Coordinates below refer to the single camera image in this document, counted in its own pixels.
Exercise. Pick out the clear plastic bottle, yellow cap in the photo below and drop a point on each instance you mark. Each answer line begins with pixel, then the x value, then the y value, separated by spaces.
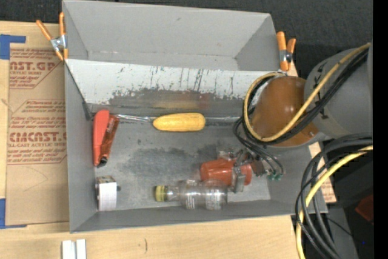
pixel 200 194

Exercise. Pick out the grey metal bin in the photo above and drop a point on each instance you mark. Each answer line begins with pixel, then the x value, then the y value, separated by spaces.
pixel 169 157

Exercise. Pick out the white paper roll block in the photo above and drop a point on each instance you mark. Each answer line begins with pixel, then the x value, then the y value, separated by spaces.
pixel 106 194

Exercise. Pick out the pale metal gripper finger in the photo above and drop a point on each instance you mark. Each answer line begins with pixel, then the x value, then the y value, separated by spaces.
pixel 239 180
pixel 228 156

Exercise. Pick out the orange cup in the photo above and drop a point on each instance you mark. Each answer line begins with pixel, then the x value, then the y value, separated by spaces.
pixel 216 171

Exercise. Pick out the yellow toy corn cob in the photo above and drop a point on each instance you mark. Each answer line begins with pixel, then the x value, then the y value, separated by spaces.
pixel 179 122

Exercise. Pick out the brown cardboard board, red print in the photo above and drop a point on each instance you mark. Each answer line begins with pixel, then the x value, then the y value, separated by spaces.
pixel 36 130

